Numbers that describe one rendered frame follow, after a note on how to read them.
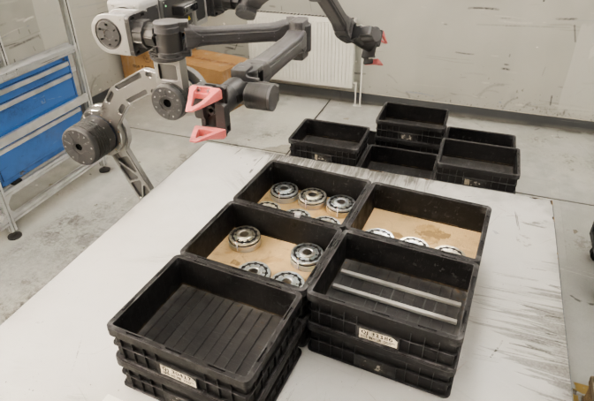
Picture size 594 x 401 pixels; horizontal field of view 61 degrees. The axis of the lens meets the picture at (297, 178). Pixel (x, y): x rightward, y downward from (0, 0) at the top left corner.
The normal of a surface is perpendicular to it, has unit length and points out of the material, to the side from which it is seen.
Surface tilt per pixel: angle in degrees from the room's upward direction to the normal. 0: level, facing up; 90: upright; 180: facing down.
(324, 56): 90
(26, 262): 0
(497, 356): 0
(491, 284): 0
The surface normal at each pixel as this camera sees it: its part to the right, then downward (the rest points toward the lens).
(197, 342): -0.01, -0.85
